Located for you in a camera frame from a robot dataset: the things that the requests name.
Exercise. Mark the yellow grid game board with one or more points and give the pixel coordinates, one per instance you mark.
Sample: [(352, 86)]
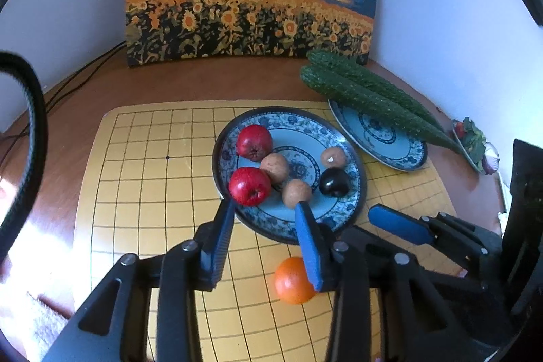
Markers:
[(148, 184)]

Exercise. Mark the green bumpy cucumber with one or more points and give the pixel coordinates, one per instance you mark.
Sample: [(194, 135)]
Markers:
[(360, 97), (373, 78)]

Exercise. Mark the blue patterned round plate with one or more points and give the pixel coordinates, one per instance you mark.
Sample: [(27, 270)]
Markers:
[(382, 141), (275, 124)]

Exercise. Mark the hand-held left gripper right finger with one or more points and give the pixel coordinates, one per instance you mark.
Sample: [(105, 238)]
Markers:
[(312, 251)]

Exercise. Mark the black plum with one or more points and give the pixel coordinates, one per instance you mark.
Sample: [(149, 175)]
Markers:
[(334, 181)]

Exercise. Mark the orange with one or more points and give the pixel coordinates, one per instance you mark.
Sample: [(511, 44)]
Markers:
[(292, 280)]

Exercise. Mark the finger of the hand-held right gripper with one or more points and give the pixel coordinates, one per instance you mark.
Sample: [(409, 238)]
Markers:
[(373, 243), (398, 224)]

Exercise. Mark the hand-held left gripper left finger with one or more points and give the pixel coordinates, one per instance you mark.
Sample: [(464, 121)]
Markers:
[(214, 251)]

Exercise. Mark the small purple white object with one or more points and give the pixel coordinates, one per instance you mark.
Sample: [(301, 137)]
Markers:
[(492, 159)]

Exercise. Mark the purple fluffy towel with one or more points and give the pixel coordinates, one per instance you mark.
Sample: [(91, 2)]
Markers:
[(29, 324)]

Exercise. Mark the small dish of toy vegetables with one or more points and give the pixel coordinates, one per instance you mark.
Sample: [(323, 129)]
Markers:
[(471, 141)]

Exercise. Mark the red apple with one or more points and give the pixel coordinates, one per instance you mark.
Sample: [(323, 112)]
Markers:
[(250, 186), (253, 142)]

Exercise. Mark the brown longan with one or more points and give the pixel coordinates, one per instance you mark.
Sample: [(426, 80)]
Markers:
[(334, 156), (275, 167), (297, 192)]

